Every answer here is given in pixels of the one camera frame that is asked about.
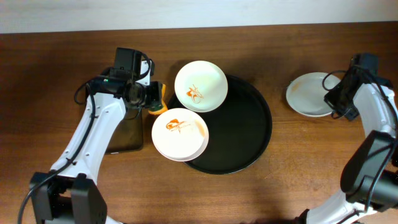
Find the orange green scrub sponge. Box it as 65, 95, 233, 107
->
149, 84, 168, 115

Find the white plate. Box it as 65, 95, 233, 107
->
152, 108, 210, 162
174, 60, 228, 113
285, 72, 340, 118

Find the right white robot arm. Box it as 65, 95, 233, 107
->
294, 53, 397, 223

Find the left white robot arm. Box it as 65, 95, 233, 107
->
17, 47, 167, 223

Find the rectangular black tray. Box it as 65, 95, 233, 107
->
106, 109, 144, 154

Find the round black tray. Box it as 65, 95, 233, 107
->
186, 75, 272, 175

